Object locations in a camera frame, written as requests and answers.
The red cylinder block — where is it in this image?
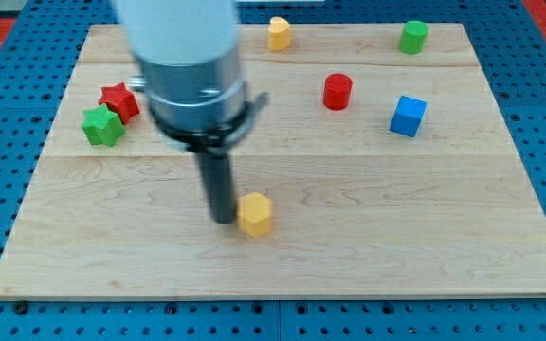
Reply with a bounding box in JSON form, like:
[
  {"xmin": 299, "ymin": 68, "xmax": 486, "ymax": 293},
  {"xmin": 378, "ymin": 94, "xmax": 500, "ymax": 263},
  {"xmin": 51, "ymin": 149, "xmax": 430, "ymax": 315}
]
[{"xmin": 322, "ymin": 73, "xmax": 353, "ymax": 111}]

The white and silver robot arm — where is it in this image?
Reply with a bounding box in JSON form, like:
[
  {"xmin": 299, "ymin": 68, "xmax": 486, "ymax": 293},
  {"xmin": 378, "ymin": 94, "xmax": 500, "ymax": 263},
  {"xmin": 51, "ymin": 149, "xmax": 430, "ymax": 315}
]
[{"xmin": 112, "ymin": 0, "xmax": 268, "ymax": 155}]

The yellow hexagon block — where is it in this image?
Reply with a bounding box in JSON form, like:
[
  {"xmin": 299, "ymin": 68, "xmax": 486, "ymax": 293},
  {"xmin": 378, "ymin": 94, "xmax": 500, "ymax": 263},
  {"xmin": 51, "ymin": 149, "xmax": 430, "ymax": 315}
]
[{"xmin": 237, "ymin": 192, "xmax": 273, "ymax": 238}]

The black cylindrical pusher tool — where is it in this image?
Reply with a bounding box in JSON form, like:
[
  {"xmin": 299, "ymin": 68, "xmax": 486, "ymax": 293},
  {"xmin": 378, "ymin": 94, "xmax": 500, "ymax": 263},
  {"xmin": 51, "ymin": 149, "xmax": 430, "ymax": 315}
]
[{"xmin": 196, "ymin": 153, "xmax": 236, "ymax": 224}]

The wooden board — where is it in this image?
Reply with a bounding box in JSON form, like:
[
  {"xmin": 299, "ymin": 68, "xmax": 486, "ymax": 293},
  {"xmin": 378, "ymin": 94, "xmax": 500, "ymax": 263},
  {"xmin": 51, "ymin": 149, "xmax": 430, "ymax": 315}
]
[{"xmin": 0, "ymin": 23, "xmax": 546, "ymax": 301}]

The yellow heart block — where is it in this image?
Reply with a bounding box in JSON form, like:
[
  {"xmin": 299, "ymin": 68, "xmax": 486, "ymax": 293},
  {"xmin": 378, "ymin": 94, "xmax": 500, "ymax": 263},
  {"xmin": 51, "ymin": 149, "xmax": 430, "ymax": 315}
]
[{"xmin": 267, "ymin": 16, "xmax": 291, "ymax": 52}]

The blue cube block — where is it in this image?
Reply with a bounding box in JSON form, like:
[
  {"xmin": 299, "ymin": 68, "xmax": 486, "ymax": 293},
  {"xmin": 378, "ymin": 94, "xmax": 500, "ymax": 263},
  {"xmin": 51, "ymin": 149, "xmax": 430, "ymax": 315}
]
[{"xmin": 389, "ymin": 96, "xmax": 428, "ymax": 138}]

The red star block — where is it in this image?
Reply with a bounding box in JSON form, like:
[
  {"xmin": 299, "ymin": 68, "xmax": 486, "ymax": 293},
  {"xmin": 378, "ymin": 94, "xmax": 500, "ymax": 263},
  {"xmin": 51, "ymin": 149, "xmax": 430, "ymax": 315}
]
[{"xmin": 98, "ymin": 82, "xmax": 139, "ymax": 124}]

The green star block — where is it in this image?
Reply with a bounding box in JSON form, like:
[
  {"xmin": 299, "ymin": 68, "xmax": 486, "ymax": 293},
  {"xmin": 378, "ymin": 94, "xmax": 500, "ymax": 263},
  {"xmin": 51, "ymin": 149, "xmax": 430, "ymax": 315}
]
[{"xmin": 82, "ymin": 104, "xmax": 125, "ymax": 147}]

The green cylinder block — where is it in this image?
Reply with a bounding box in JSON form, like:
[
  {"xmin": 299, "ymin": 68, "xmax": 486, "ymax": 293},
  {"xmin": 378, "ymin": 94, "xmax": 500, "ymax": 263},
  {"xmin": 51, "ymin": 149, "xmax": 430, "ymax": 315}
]
[{"xmin": 398, "ymin": 20, "xmax": 428, "ymax": 55}]

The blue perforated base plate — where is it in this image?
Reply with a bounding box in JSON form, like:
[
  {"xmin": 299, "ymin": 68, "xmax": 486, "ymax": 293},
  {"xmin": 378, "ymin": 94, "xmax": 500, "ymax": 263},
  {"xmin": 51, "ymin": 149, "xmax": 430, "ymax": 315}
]
[{"xmin": 0, "ymin": 0, "xmax": 546, "ymax": 340}]

